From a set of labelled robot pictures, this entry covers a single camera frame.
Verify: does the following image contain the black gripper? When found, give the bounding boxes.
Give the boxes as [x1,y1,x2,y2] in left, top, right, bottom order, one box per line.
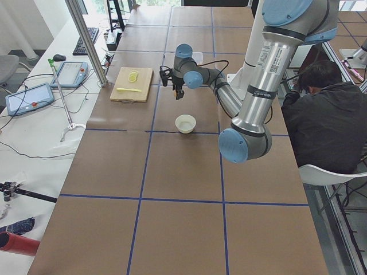
[173,82,184,100]

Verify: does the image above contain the clear plastic egg box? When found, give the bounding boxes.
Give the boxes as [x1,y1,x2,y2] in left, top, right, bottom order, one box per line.
[192,52,204,65]

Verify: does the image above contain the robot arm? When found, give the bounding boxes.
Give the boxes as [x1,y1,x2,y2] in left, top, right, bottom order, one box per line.
[170,1,339,163]

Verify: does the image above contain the white ceramic bowl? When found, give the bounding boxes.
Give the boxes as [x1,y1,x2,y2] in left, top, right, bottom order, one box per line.
[175,114,196,134]

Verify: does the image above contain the wooden cutting board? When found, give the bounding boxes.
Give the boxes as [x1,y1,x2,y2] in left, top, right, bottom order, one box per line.
[110,67,153,102]

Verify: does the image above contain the lemon slices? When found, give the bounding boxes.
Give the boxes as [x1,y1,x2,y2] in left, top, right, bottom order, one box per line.
[128,70,139,83]

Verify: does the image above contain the yellow plastic knife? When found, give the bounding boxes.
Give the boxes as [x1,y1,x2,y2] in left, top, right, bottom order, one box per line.
[116,88,142,92]

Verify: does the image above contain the black keyboard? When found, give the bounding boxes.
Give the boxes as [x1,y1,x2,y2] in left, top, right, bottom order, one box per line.
[72,27,100,56]

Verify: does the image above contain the far teach pendant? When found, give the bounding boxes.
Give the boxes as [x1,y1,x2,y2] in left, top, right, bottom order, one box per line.
[56,61,88,89]

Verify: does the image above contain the teach pendant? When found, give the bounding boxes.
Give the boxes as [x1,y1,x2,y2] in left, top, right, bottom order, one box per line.
[5,83,54,116]
[56,61,88,89]

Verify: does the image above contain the reacher grabber stick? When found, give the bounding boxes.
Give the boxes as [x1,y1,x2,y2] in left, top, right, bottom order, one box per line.
[48,58,86,143]

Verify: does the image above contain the black computer mouse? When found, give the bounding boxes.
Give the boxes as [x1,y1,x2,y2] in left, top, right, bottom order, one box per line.
[53,54,67,62]

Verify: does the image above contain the near teach pendant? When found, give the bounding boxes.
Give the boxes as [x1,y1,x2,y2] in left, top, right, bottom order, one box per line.
[5,83,54,116]

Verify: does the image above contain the seated person in black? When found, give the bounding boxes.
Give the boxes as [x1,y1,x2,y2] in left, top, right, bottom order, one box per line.
[282,60,366,174]

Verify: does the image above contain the white chair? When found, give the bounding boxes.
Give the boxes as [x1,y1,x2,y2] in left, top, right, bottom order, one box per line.
[298,163,367,213]

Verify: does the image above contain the black tripod rod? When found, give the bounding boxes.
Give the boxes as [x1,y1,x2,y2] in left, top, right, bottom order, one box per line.
[1,182,57,203]

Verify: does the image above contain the blue patterned cloth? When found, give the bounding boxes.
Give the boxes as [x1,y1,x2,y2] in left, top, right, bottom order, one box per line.
[1,217,35,235]

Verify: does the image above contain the red cylinder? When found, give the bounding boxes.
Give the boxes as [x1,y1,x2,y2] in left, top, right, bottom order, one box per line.
[1,231,40,256]

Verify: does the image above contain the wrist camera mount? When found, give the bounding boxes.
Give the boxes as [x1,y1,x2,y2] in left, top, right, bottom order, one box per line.
[159,65,173,87]

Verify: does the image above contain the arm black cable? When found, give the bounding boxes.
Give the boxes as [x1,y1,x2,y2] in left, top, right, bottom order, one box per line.
[197,59,230,95]

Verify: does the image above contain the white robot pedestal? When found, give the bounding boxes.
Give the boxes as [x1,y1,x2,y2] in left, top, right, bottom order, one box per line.
[227,0,264,100]

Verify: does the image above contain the aluminium frame post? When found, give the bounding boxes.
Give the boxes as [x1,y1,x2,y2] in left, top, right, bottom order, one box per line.
[65,0,108,87]

